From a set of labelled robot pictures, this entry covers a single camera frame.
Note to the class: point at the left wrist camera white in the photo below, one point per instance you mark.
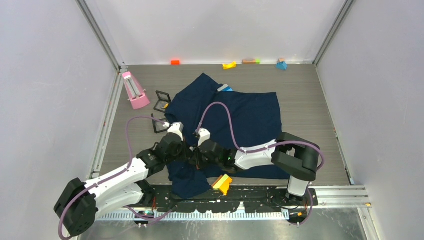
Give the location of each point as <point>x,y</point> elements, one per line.
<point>174,128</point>

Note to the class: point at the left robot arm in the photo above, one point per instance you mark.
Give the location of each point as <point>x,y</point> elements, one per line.
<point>83,202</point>

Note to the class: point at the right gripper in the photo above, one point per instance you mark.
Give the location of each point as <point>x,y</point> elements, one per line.
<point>197,154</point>

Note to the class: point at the pink metronome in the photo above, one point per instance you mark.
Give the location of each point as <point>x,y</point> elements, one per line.
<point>136,93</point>

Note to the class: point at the blue triangle block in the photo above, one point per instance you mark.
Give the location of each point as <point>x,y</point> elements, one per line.
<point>282,65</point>

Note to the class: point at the red block at wall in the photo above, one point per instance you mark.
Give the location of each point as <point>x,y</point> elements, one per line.
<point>175,62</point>

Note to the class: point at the grey blue green block stack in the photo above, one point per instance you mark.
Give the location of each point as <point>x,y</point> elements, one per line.
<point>225,88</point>

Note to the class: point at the navy blue t-shirt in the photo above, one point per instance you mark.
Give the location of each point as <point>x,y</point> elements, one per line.
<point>256,120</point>

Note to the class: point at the tan flat block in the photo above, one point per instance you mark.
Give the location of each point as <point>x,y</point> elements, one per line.
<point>249,61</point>

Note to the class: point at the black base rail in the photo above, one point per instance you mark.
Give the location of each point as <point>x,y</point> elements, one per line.
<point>254,199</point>

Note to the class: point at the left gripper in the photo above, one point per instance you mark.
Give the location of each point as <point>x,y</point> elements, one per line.
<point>186,153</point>

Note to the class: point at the yellow orange block stack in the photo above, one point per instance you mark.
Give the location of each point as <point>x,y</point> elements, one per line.
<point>222,184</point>

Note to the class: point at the black frame stand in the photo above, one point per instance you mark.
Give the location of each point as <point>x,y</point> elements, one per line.
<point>160,125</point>
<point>163,102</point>

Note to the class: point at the yellow arch block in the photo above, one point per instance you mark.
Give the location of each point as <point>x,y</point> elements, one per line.
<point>231,65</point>

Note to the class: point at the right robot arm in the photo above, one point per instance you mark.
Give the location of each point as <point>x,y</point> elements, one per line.
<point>297,157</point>

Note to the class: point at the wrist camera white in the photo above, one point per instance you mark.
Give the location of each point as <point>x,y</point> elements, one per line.
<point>174,128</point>
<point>203,135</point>

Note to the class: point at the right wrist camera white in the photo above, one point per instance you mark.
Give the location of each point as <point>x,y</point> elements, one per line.
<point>203,135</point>

